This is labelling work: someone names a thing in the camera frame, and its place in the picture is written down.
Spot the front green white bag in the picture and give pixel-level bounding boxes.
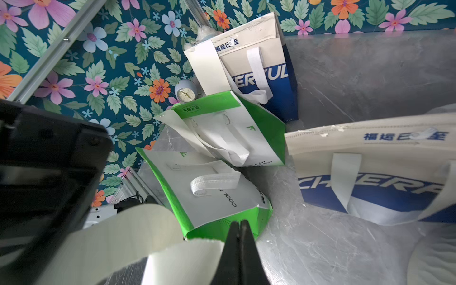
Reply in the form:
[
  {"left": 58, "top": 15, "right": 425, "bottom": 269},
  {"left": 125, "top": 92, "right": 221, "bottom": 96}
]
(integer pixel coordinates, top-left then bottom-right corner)
[{"left": 137, "top": 148, "right": 273, "bottom": 242}]

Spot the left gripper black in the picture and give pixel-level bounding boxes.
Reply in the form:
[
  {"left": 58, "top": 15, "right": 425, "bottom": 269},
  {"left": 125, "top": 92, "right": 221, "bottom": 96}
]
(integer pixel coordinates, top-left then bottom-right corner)
[{"left": 1, "top": 100, "right": 112, "bottom": 285}]

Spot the rear blue white bag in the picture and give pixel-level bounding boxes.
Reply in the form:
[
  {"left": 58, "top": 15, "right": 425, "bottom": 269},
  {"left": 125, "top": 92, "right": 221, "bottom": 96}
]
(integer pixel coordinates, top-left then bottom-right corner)
[{"left": 209, "top": 13, "right": 299, "bottom": 122}]

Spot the green white bag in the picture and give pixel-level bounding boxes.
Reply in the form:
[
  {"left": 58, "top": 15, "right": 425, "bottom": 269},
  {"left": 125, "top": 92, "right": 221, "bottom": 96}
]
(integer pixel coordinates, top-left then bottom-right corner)
[
  {"left": 137, "top": 148, "right": 273, "bottom": 242},
  {"left": 169, "top": 91, "right": 286, "bottom": 167}
]

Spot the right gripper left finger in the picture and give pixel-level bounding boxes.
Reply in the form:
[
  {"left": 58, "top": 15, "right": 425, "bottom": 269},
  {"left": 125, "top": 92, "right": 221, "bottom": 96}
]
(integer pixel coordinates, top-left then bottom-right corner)
[{"left": 211, "top": 222, "right": 242, "bottom": 285}]

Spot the white blue plush bear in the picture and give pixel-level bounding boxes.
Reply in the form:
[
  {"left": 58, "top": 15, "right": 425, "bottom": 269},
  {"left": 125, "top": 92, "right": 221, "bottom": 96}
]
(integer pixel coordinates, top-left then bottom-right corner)
[{"left": 184, "top": 26, "right": 222, "bottom": 51}]

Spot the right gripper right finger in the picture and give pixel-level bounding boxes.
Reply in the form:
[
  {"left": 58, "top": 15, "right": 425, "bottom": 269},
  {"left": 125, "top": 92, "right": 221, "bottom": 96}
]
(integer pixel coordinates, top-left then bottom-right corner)
[{"left": 239, "top": 220, "right": 270, "bottom": 285}]

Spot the middle green white bag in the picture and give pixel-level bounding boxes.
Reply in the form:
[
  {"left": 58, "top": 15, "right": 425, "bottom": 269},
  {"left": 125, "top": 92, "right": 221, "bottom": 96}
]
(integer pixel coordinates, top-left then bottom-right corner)
[{"left": 169, "top": 91, "right": 286, "bottom": 167}]

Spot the blue white bag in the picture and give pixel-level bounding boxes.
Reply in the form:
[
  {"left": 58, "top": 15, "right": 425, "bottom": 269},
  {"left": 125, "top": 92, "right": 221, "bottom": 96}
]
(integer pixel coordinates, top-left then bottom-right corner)
[
  {"left": 285, "top": 113, "right": 456, "bottom": 226},
  {"left": 209, "top": 13, "right": 299, "bottom": 122}
]

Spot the white trash bin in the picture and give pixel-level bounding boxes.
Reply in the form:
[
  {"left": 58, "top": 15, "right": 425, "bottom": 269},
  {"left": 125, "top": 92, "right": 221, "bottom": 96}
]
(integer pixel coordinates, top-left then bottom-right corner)
[{"left": 407, "top": 224, "right": 456, "bottom": 285}]

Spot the right blue white bag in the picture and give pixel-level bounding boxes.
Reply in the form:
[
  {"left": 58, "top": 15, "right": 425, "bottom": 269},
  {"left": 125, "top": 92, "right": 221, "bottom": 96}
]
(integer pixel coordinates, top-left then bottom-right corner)
[{"left": 285, "top": 113, "right": 456, "bottom": 226}]

